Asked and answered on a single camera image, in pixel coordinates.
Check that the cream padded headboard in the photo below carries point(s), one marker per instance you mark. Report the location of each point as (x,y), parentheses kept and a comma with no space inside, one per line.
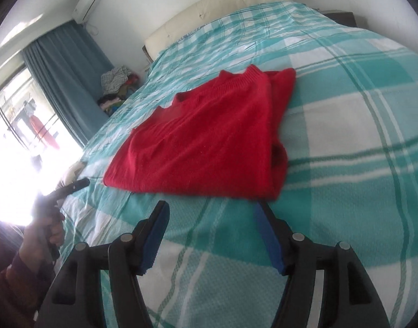
(216,17)

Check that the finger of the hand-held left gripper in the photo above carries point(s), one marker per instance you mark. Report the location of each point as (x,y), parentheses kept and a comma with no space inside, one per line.
(77,184)

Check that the person's left hand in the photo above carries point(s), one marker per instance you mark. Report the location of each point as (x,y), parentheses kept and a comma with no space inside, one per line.
(34,239)

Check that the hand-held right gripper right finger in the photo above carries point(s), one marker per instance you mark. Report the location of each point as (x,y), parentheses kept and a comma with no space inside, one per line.
(269,242)

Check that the window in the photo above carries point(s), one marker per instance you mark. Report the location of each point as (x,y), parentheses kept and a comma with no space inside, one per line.
(21,136)

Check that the person's left forearm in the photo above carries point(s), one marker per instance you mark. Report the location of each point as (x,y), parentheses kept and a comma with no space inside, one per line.
(14,290)

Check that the dark nightstand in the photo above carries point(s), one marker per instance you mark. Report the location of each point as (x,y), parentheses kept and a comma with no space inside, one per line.
(340,17)

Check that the pile of clothes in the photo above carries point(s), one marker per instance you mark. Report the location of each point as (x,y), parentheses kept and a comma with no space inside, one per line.
(115,87)

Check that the hanging red garment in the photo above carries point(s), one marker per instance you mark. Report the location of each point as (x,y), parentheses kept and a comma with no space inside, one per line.
(45,131)

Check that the blue-grey curtain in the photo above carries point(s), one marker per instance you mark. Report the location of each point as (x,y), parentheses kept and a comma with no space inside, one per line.
(65,75)

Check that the teal plaid blanket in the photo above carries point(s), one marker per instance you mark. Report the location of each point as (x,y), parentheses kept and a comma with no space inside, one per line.
(332,164)

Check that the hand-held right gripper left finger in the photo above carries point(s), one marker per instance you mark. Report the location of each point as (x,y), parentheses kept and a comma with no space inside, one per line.
(154,242)

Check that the red knit sweater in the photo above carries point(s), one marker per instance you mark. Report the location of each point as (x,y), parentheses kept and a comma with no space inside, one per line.
(209,143)

